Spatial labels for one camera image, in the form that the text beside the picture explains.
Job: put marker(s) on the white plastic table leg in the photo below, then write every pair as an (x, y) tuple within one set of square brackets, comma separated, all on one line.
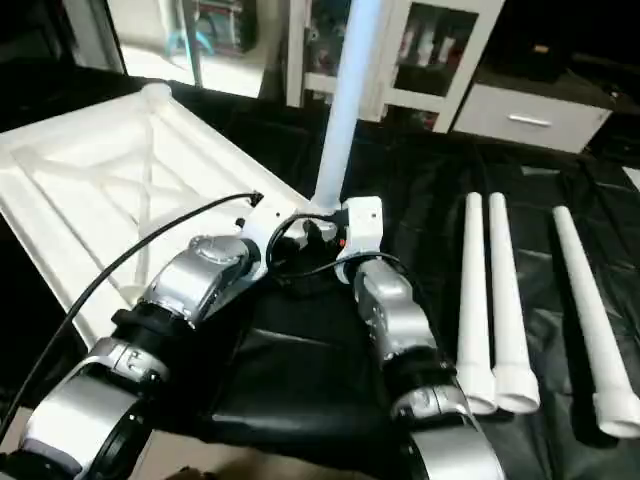
[(595, 320), (510, 310), (345, 100), (474, 300)]

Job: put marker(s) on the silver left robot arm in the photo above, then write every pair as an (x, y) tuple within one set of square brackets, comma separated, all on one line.
[(180, 300)]

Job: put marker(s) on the black work mat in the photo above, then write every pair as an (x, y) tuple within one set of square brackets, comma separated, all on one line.
[(430, 170)]

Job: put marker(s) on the white plastic table top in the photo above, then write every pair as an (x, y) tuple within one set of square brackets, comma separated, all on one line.
[(110, 190)]

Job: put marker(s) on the white glass door cabinet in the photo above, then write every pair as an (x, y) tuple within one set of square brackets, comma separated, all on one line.
[(420, 50)]

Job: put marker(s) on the storage rack with items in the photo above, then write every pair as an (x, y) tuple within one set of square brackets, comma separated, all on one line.
[(215, 25)]

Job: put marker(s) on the white drawer unit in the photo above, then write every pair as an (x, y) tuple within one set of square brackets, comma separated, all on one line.
[(530, 118)]

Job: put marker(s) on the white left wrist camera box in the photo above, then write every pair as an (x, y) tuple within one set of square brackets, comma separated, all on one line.
[(262, 232)]

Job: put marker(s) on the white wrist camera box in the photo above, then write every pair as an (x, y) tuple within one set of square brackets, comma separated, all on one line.
[(262, 232), (360, 225)]

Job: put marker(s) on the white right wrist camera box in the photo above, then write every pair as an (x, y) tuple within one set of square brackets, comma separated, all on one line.
[(360, 225)]

